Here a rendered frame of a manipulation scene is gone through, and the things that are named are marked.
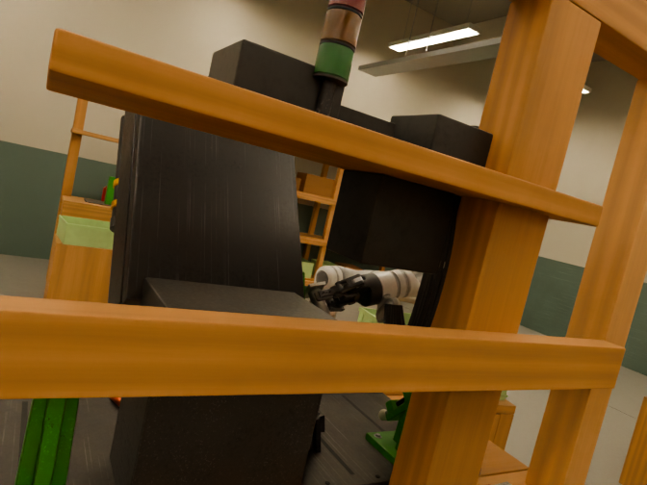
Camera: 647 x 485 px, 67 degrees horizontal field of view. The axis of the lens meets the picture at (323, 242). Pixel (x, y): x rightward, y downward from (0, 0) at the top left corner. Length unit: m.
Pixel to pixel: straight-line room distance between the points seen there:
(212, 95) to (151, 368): 0.30
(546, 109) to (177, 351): 0.71
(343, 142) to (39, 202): 6.00
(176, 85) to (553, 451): 1.13
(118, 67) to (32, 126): 5.94
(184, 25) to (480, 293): 6.19
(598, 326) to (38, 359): 1.08
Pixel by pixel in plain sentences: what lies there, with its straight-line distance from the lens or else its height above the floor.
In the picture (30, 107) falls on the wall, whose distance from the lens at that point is 6.48.
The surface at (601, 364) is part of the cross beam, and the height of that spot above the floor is 1.24.
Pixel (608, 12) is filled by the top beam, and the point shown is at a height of 1.87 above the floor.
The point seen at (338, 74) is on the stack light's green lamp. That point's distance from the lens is 0.70.
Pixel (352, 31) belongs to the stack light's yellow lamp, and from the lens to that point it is 0.72.
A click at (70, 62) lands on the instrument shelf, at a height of 1.51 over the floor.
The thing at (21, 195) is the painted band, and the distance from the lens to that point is 6.51.
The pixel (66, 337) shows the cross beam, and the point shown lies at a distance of 0.56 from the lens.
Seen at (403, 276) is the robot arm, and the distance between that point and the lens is 1.18.
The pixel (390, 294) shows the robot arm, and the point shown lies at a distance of 1.15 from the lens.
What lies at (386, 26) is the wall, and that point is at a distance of 8.17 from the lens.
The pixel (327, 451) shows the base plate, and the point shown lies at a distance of 1.18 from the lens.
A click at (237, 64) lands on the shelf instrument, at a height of 1.58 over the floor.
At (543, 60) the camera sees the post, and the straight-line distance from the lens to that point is 0.94.
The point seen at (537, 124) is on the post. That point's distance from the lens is 0.93.
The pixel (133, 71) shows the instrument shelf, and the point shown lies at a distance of 0.54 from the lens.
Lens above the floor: 1.44
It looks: 5 degrees down
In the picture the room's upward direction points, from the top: 13 degrees clockwise
